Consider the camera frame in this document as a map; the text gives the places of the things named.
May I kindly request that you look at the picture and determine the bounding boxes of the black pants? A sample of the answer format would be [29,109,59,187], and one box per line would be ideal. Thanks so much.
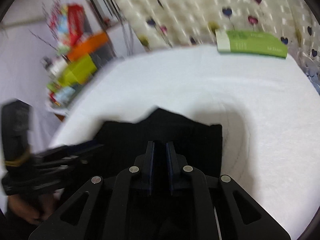
[62,107,223,205]

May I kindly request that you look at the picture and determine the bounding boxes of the person's left hand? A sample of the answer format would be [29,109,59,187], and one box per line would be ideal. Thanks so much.
[8,193,56,225]

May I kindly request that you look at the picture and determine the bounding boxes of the lime green box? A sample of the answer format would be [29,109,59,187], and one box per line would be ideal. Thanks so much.
[57,54,97,87]

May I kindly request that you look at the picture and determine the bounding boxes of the white bed cover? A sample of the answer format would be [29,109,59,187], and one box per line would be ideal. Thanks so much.
[50,46,319,239]

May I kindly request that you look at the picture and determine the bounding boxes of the orange box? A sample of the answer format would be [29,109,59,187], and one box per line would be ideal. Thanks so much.
[66,32,110,62]

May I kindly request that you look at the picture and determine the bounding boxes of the red snack package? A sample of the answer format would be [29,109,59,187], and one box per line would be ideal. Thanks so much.
[67,4,85,47]

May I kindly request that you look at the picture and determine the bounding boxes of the green and white box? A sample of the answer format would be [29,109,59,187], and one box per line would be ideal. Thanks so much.
[215,30,287,59]

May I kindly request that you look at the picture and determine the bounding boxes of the heart patterned cream curtain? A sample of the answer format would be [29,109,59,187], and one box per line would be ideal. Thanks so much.
[113,0,319,88]

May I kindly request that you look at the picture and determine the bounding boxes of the black cable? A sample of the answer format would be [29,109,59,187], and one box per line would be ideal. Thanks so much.
[109,0,137,55]

